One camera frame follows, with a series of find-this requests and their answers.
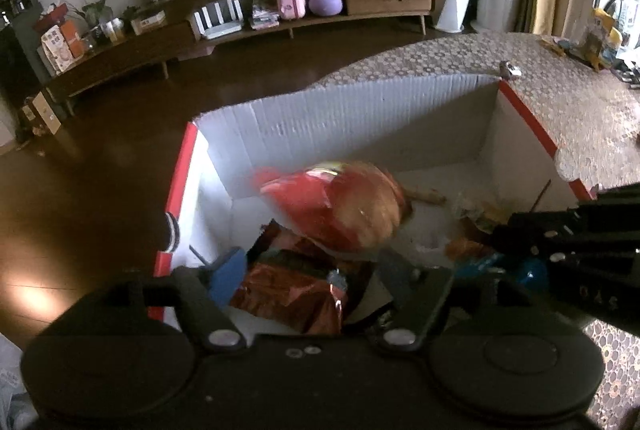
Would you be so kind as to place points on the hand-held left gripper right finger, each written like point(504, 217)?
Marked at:
point(400, 275)

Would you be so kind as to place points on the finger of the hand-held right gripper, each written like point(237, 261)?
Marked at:
point(527, 274)
point(575, 222)

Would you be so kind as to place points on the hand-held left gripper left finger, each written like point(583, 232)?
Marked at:
point(227, 275)

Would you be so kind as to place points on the orange foil snack bag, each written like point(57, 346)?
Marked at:
point(290, 285)

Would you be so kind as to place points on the small orange snack packet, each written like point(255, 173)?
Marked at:
point(467, 250)

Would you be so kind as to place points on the pale yellow snack packet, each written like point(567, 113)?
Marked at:
point(480, 212)

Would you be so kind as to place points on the brown stick snack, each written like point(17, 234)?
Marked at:
point(425, 196)

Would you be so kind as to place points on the red snack bag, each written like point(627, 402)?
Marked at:
point(325, 210)

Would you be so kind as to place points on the red and white cardboard box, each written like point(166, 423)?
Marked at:
point(350, 130)

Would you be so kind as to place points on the patterned tablecloth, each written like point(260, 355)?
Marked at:
point(575, 120)

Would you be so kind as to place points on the small silver wrapped item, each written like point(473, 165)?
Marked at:
point(509, 70)

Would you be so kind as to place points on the pile of snack packets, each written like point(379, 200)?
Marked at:
point(595, 40)

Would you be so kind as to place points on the long wooden cabinet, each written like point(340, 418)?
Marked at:
point(125, 55)

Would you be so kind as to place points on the white plastic bag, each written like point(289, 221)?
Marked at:
point(10, 385)

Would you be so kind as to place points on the cardboard boxes on floor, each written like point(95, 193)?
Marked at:
point(42, 113)

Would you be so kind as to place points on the white plant pot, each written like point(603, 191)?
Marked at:
point(455, 5)

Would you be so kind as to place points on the white slatted rack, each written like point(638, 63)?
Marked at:
point(217, 18)

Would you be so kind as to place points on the stack of magazines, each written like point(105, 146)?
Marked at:
point(265, 16)

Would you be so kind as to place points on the glass jars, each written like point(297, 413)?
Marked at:
point(112, 30)

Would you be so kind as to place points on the wooden cabinet drawer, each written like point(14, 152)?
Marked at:
point(387, 2)

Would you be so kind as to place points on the pink backpack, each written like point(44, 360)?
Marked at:
point(291, 3)

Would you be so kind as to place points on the orange and white box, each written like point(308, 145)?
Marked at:
point(60, 48)

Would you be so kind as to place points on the small green plant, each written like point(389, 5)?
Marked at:
point(95, 13)

